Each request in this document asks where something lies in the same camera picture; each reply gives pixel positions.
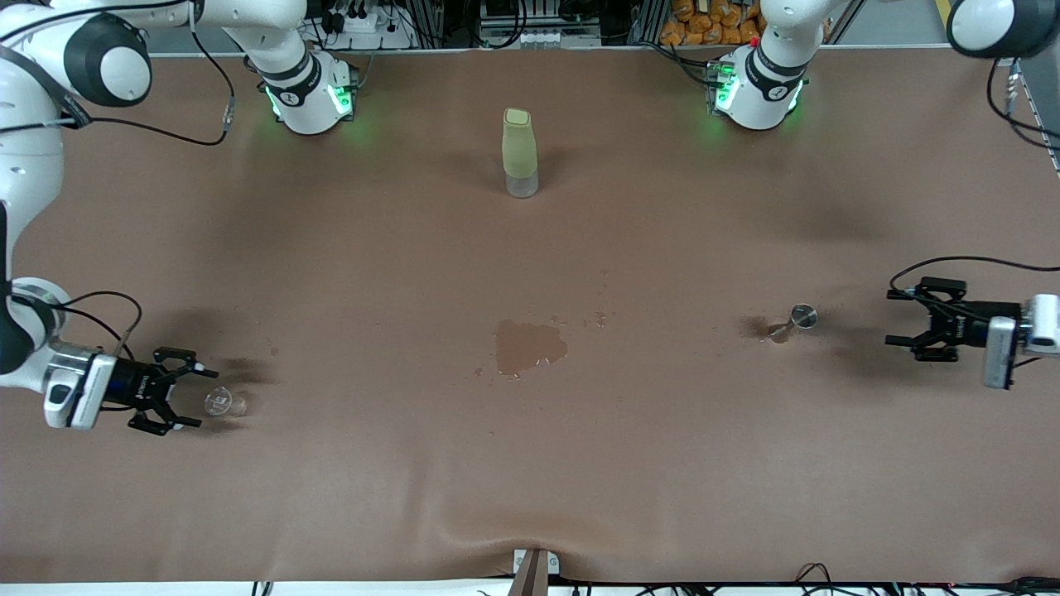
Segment small clear glass cup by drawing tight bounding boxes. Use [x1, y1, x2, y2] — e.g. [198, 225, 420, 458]
[205, 387, 248, 419]

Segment steel double cone jigger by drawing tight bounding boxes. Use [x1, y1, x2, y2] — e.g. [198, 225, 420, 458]
[768, 304, 819, 342]

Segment spilled liquid puddle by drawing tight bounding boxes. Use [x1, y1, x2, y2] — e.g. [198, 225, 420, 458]
[495, 320, 570, 375]

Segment orange bread buns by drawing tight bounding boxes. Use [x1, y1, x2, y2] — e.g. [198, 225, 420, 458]
[660, 0, 767, 46]

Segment brown table mat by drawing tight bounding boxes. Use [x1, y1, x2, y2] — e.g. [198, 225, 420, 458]
[0, 46, 1060, 584]

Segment white power strip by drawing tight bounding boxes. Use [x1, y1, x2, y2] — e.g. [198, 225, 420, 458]
[319, 7, 415, 50]

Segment green capped clear bottle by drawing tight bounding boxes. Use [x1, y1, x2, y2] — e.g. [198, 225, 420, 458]
[502, 108, 539, 199]

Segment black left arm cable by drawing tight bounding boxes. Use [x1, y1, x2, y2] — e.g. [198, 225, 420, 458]
[890, 58, 1060, 369]

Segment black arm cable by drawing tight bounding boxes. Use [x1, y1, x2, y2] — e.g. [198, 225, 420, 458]
[890, 58, 1060, 369]
[0, 0, 237, 362]

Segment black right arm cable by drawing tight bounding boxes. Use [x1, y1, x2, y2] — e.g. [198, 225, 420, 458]
[0, 0, 237, 362]

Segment black floor cables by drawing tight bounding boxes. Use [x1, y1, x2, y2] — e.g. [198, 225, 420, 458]
[791, 563, 1060, 596]

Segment metal clamp bracket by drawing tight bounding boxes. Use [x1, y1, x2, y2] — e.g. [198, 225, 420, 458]
[513, 548, 561, 596]

